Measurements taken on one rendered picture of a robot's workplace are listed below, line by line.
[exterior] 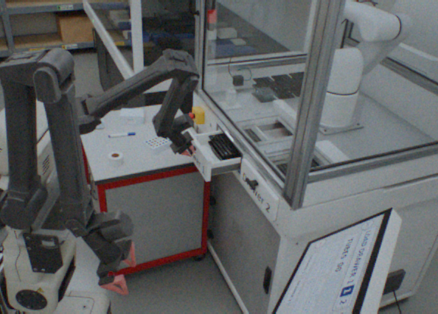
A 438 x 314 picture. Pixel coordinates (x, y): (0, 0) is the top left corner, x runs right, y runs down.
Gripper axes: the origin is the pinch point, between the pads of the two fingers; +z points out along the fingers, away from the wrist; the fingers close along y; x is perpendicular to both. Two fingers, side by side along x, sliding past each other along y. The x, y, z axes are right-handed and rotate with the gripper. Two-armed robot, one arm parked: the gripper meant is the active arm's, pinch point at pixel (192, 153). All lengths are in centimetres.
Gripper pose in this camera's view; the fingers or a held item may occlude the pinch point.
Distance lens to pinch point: 190.3
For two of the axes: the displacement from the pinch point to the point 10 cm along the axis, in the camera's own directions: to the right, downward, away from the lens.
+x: -4.0, -5.5, 7.3
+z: 4.9, 5.5, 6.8
